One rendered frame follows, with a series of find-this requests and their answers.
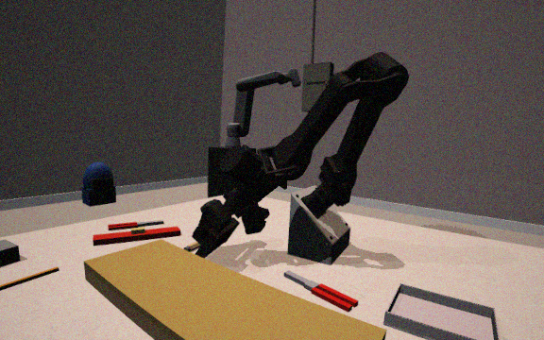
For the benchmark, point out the orange thin rod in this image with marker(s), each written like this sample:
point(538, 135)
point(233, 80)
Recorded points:
point(28, 278)

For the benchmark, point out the dark olive awl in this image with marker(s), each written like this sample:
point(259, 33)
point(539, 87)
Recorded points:
point(192, 246)

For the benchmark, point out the tan rectangular panel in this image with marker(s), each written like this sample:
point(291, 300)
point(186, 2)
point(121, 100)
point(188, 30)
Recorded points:
point(173, 294)

